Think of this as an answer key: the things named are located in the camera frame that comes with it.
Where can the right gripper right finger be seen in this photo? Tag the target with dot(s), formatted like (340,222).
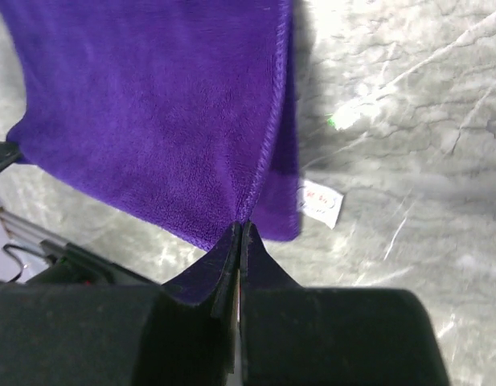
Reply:
(258,270)

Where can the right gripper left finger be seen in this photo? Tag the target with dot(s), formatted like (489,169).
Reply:
(211,281)

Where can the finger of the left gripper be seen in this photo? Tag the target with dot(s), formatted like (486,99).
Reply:
(9,154)

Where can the purple towel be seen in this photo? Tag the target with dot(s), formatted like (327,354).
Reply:
(180,113)

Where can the aluminium frame rail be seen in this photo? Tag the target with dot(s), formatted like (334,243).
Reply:
(32,236)

